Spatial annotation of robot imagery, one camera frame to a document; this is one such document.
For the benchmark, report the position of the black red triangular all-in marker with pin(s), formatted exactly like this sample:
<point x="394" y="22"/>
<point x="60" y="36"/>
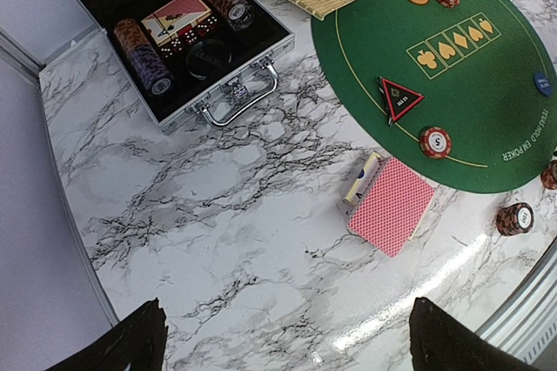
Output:
<point x="399" y="100"/>

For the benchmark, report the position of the boxed card deck in case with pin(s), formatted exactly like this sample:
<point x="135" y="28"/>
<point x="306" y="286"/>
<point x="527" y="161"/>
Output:
<point x="174" y="16"/>

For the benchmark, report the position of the aluminium front rail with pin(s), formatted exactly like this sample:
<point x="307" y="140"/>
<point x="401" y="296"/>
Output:
<point x="525" y="324"/>

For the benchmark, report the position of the left chip row in case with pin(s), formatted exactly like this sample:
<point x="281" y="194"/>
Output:
<point x="154" y="75"/>

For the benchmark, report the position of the red dice in case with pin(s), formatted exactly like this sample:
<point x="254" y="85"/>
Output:
<point x="188" y="36"/>

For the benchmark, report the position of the chip row in case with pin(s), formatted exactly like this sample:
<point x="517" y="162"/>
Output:
<point x="238" y="14"/>
<point x="154" y="75"/>

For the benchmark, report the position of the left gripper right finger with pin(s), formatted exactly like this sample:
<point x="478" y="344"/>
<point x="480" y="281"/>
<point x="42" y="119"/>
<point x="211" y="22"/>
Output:
<point x="439" y="342"/>

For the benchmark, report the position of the black red 100 chip stack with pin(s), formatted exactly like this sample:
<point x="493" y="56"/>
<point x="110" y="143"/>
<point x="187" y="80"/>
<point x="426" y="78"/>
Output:
<point x="515" y="219"/>

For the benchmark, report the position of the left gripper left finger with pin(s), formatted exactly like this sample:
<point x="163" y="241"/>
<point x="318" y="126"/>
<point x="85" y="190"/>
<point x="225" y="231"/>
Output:
<point x="136" y="343"/>

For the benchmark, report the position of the round green poker mat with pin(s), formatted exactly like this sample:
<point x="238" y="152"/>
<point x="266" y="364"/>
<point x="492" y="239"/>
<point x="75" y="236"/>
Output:
<point x="474" y="64"/>

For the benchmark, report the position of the black dealer button in case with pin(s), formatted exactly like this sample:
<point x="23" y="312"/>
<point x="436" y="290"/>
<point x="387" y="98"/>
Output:
<point x="206" y="57"/>

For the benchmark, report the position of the aluminium poker case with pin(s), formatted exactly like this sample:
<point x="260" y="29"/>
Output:
<point x="226" y="94"/>

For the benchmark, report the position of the red tan 5 chip stack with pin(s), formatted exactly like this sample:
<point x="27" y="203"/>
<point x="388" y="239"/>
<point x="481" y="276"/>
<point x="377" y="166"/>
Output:
<point x="548" y="177"/>

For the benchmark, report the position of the red playing card deck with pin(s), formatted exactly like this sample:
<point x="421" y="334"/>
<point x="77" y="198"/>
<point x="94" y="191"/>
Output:
<point x="392" y="207"/>

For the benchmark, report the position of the right chip row in case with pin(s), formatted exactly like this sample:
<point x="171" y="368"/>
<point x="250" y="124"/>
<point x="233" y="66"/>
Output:
<point x="238" y="14"/>

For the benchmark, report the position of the playing card box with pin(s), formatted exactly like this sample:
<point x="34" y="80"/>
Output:
<point x="357" y="189"/>

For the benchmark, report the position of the left aluminium frame post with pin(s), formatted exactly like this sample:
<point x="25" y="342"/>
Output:
<point x="19" y="58"/>

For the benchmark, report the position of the blue small blind button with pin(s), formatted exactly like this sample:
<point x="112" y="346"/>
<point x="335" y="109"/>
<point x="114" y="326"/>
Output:
<point x="542" y="83"/>

